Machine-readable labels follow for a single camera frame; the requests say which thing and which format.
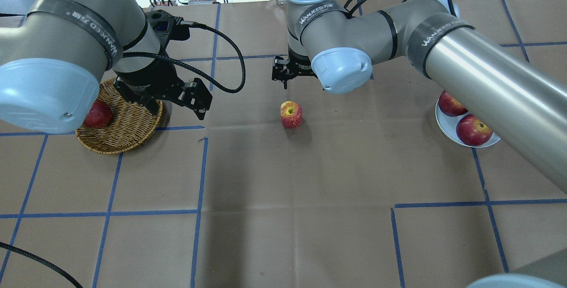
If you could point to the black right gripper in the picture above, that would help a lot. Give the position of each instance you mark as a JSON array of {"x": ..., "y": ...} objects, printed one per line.
[{"x": 302, "y": 69}]

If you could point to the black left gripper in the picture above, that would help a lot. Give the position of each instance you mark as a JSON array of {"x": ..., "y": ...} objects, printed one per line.
[{"x": 150, "y": 79}]

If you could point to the yellow red striped apple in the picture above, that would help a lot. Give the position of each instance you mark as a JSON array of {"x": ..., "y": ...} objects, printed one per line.
[{"x": 291, "y": 114}]

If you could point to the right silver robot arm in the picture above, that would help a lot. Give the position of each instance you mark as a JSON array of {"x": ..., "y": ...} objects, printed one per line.
[{"x": 525, "y": 106}]

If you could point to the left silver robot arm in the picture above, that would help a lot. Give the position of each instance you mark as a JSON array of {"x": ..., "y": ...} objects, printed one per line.
[{"x": 52, "y": 65}]

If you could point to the woven wicker basket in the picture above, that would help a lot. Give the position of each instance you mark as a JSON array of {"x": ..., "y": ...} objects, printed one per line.
[{"x": 132, "y": 124}]

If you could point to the red apple in basket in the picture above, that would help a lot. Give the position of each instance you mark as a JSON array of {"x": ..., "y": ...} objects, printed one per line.
[{"x": 100, "y": 115}]

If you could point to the red apple on plate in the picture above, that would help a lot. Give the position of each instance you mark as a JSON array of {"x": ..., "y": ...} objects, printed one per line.
[
  {"x": 472, "y": 131},
  {"x": 450, "y": 106}
]

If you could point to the light blue plate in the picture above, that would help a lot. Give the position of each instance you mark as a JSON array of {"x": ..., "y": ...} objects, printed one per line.
[{"x": 448, "y": 126}]

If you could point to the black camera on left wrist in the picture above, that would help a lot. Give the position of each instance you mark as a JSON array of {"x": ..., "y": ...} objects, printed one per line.
[{"x": 167, "y": 26}]

